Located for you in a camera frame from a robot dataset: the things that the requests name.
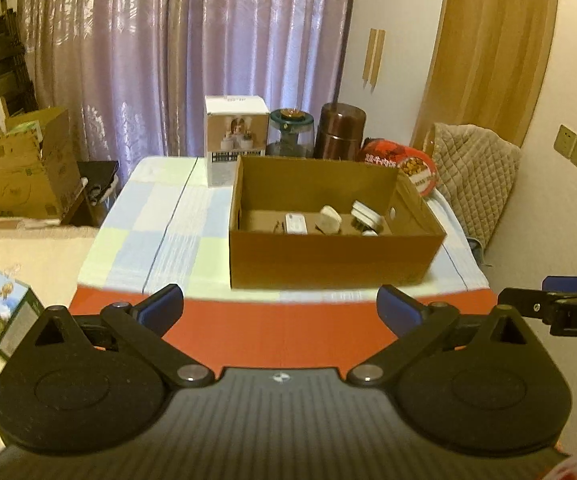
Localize red printed cardboard mat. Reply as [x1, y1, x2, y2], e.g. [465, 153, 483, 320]
[67, 284, 500, 378]

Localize stacked flat cardboard boxes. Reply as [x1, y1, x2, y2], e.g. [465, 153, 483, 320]
[0, 99, 82, 220]

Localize black paper bag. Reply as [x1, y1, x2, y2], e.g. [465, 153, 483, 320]
[61, 160, 119, 228]

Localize wooden door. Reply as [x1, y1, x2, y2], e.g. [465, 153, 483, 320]
[411, 0, 558, 148]

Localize green lidded glass jar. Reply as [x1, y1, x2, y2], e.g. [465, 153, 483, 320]
[266, 108, 315, 158]

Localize white rounded remote control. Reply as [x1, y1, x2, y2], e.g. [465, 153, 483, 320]
[284, 212, 308, 235]

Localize checkered pastel tablecloth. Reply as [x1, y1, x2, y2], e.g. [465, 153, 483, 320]
[78, 157, 488, 304]

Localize white product box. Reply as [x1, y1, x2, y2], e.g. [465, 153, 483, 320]
[204, 96, 270, 186]

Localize colourful printed carton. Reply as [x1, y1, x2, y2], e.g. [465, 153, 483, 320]
[0, 271, 44, 360]

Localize grey stone-like plug block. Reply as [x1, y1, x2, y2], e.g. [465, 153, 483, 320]
[316, 205, 342, 235]

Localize wooden wall hook strip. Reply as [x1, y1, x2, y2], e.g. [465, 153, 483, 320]
[362, 28, 386, 89]

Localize wall power sockets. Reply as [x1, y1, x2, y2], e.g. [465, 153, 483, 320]
[553, 125, 577, 168]

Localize red instant rice bowl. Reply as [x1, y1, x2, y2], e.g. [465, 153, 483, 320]
[356, 139, 437, 196]

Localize purple curtain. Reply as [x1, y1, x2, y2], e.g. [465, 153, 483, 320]
[17, 0, 353, 178]

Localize brown cardboard box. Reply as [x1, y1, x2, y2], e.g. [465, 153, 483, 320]
[229, 156, 446, 290]

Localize white button remote control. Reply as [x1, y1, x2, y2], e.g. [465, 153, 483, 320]
[351, 200, 383, 233]

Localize quilted beige cushion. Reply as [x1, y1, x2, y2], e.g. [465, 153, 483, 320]
[424, 122, 521, 247]

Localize brown metal thermos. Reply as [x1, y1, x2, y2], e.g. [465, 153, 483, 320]
[313, 102, 367, 160]

